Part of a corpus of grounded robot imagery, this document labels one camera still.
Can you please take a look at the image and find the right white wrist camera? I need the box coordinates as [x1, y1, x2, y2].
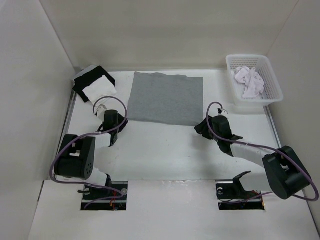
[217, 108, 229, 118]

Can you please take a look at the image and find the folded white tank top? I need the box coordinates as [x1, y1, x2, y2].
[83, 75, 117, 105]

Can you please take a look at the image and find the white plastic basket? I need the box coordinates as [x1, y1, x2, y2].
[225, 54, 284, 107]

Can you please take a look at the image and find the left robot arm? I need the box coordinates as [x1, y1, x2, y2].
[53, 110, 129, 200]

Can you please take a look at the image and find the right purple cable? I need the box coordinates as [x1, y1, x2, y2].
[206, 101, 318, 205]

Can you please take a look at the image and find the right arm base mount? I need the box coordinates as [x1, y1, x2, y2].
[215, 171, 265, 211]

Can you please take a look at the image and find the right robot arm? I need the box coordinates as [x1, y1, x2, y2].
[194, 115, 311, 200]

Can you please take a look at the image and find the purple cable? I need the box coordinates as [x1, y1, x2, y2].
[206, 101, 318, 205]
[48, 96, 130, 210]

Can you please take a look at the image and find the grey tank top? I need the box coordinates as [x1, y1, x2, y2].
[127, 72, 204, 126]

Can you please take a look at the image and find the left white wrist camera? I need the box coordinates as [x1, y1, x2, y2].
[94, 104, 108, 121]

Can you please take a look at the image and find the pale pink tank top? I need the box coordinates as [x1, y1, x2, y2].
[233, 66, 265, 99]

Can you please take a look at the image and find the folded black tank top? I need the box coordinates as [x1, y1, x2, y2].
[72, 65, 116, 103]

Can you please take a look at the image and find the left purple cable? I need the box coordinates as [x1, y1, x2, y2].
[48, 96, 130, 210]

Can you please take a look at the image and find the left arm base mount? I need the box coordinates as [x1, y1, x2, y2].
[78, 181, 129, 211]

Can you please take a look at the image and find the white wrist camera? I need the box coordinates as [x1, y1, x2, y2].
[94, 104, 108, 121]
[217, 108, 229, 118]

